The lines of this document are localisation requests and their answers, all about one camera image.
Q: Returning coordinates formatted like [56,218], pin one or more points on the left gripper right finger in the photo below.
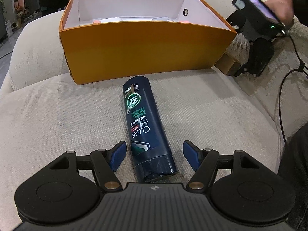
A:
[204,163]

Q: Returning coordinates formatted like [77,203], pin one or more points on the person right hand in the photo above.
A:
[283,9]

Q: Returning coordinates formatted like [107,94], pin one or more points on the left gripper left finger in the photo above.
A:
[104,165]

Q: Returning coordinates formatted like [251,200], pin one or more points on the dark blue shampoo bottle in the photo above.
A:
[150,149]

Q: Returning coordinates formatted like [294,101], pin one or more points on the dark grey sideboard cabinet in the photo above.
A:
[3,33]

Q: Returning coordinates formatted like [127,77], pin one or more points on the white long box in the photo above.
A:
[124,19]

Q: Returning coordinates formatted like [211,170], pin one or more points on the beige sofa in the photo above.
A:
[45,114]

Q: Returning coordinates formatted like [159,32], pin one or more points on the orange cardboard box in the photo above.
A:
[196,39]

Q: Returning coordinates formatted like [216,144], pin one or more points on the smartphone on gripper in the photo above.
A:
[256,10]

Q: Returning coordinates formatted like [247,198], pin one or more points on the brown jewelry box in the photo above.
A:
[228,65]

